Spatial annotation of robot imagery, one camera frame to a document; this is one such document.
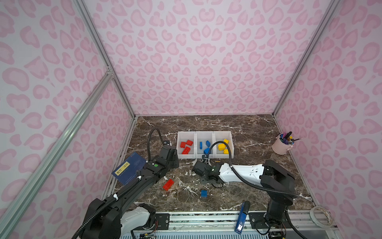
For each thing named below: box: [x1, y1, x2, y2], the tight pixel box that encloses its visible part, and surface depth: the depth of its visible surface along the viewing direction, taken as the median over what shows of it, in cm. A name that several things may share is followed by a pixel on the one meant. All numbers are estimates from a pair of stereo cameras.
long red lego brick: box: [163, 178, 175, 191], surface depth 87 cm
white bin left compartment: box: [176, 130, 197, 159], surface depth 102 cm
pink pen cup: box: [271, 133, 295, 155], surface depth 92 cm
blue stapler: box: [234, 200, 251, 235], surface depth 73 cm
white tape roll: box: [309, 206, 335, 229], surface depth 74 cm
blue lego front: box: [200, 190, 208, 198], surface depth 83 cm
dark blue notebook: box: [111, 151, 147, 186], surface depth 94 cm
